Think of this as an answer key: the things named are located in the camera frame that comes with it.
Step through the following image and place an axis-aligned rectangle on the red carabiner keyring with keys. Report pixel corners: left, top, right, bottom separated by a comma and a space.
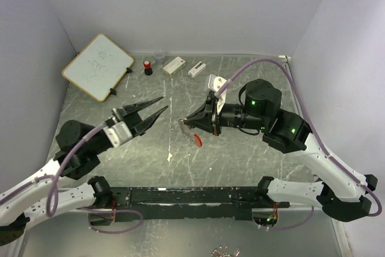
178, 119, 203, 148

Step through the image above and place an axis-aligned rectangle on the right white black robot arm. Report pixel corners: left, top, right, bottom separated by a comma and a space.
181, 79, 378, 222

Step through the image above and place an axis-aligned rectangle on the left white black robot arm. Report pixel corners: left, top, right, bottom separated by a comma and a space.
1, 98, 165, 246

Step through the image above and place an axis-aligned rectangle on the white rectangular device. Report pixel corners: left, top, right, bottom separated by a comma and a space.
188, 61, 206, 78

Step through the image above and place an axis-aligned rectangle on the red black stamp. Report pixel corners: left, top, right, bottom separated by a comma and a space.
143, 60, 153, 76

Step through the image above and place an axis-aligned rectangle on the white cardboard box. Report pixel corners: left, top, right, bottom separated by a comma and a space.
162, 57, 186, 77

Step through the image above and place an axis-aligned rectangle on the clear plastic cup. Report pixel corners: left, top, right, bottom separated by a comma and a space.
153, 50, 165, 66

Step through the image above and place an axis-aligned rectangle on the small metal parts pile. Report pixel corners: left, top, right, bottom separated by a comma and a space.
211, 246, 240, 257

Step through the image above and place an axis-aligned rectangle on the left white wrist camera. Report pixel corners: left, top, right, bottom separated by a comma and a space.
103, 117, 134, 147

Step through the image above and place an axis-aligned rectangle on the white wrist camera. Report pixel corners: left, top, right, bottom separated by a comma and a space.
205, 74, 227, 115
103, 117, 134, 147

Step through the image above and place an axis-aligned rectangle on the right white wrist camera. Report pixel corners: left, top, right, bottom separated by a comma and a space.
205, 74, 227, 115

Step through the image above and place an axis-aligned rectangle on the small whiteboard wooden frame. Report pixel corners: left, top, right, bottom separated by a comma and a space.
62, 33, 134, 102

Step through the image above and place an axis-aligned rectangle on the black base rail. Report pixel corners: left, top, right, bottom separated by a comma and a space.
90, 187, 289, 222

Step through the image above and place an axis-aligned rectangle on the aluminium frame rail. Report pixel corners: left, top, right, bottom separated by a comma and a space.
278, 55, 353, 256

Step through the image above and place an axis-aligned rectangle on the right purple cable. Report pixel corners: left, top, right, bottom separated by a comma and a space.
215, 57, 380, 231

